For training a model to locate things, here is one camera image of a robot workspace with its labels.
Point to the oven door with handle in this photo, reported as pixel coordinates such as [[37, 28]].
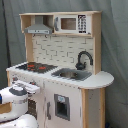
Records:
[[32, 108]]

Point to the grey range hood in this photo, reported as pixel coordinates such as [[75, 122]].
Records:
[[39, 27]]

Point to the white microwave door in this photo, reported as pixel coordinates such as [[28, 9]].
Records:
[[73, 24]]

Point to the wooden toy kitchen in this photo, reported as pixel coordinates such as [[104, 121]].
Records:
[[61, 50]]

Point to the white dishwasher cabinet door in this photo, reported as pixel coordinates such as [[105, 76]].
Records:
[[63, 106]]

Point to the black stovetop red burners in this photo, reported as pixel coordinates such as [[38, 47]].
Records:
[[36, 67]]

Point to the grey toy sink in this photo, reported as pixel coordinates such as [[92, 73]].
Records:
[[72, 74]]

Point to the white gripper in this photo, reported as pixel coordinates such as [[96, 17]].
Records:
[[22, 88]]

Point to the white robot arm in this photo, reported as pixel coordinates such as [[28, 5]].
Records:
[[18, 117]]

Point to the black toy faucet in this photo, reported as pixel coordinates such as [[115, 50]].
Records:
[[85, 61]]

